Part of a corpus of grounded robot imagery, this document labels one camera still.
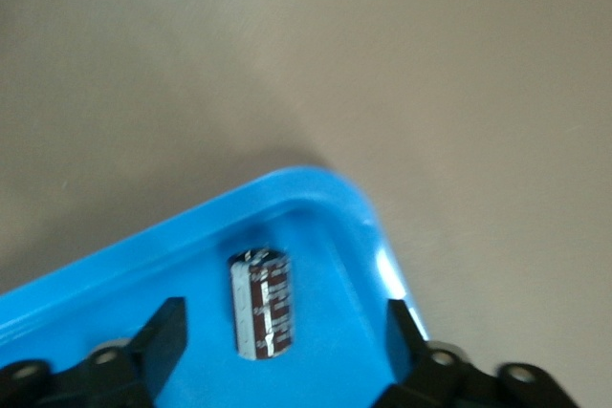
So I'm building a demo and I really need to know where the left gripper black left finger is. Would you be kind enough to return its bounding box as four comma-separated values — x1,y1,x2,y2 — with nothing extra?
0,296,188,408

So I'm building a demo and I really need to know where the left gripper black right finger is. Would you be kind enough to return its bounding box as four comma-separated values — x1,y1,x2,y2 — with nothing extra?
377,299,582,408

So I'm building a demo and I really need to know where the small dark relay module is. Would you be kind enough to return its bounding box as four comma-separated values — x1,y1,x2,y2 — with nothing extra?
228,245,294,362

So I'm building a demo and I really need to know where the blue plastic tray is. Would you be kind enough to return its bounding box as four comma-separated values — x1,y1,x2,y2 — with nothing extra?
0,166,434,408

